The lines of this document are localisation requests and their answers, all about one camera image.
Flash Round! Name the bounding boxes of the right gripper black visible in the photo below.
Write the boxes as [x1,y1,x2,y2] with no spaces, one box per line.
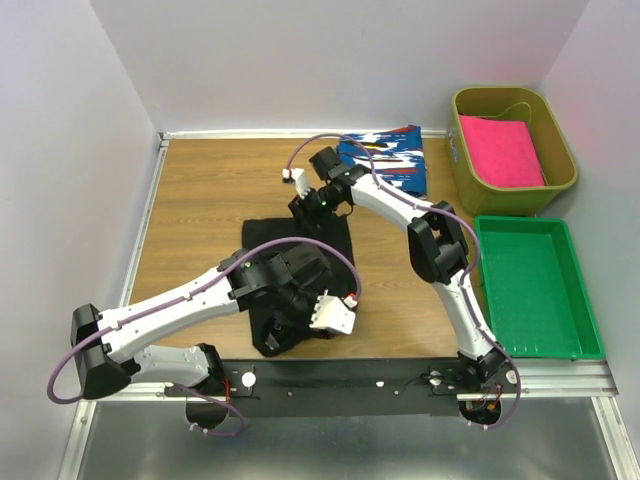
[286,187,341,244]

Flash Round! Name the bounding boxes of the black garment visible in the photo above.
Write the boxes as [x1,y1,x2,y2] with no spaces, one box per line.
[241,217,356,357]

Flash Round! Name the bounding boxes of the blue white red patterned pants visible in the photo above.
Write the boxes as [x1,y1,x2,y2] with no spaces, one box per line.
[337,125,428,198]

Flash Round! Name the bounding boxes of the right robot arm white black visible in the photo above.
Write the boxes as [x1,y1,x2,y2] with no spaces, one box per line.
[282,147,509,392]

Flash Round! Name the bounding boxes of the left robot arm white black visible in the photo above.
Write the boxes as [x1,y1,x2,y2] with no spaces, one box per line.
[71,240,330,400]

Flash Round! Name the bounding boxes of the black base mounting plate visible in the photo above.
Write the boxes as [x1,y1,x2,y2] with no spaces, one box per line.
[165,358,517,425]

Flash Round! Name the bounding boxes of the pink folded cloth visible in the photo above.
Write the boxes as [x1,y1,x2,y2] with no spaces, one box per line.
[459,115,545,188]

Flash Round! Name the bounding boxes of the olive green plastic bin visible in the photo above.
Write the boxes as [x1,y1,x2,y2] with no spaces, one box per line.
[447,86,578,216]

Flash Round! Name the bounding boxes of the green plastic tray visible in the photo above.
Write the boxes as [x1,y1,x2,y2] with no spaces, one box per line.
[474,215,605,360]

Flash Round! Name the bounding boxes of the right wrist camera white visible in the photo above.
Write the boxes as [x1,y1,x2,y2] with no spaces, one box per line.
[282,168,312,200]

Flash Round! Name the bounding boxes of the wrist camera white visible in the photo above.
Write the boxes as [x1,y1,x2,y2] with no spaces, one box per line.
[309,291,358,335]
[282,168,312,200]

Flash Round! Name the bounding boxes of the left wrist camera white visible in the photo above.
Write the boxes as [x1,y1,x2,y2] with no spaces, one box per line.
[309,291,358,335]

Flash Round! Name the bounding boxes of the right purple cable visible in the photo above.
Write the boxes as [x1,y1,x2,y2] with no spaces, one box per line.
[283,133,522,431]

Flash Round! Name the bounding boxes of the purple cable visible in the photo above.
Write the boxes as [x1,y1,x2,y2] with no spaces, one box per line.
[283,133,522,431]
[46,237,364,437]

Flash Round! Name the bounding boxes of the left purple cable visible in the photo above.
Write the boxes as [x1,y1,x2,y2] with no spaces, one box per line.
[46,237,364,437]

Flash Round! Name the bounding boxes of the aluminium frame rail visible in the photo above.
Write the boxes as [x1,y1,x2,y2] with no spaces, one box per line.
[60,361,625,479]

